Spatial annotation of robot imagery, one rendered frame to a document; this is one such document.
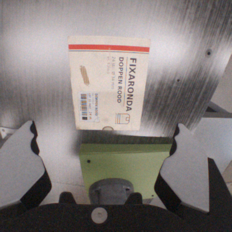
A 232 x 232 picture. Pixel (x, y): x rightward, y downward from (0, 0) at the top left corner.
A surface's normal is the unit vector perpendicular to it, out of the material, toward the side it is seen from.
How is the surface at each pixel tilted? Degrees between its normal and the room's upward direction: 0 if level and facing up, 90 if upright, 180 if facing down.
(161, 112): 0
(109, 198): 68
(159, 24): 0
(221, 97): 0
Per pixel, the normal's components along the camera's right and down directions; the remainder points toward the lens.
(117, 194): 0.25, -0.64
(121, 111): 0.04, 0.47
